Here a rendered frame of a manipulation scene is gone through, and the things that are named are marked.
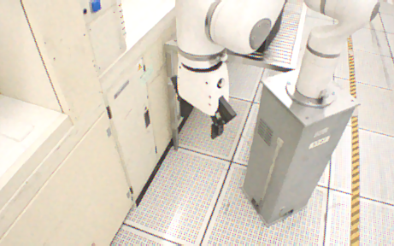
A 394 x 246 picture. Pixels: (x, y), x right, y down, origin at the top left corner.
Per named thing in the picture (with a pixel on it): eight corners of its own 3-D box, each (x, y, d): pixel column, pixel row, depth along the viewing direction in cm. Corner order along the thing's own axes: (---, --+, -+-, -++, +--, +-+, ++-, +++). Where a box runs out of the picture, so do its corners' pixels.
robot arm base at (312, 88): (344, 99, 107) (362, 57, 94) (307, 113, 101) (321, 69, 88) (312, 72, 119) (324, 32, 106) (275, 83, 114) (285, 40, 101)
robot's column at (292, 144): (308, 207, 159) (361, 102, 105) (266, 228, 150) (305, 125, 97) (279, 170, 177) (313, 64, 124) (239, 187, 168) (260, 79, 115)
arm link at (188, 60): (238, 44, 50) (237, 59, 52) (201, 27, 54) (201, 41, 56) (204, 63, 45) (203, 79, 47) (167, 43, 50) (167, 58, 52)
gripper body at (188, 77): (238, 56, 51) (232, 105, 58) (196, 37, 56) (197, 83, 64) (208, 74, 47) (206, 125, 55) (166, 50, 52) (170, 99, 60)
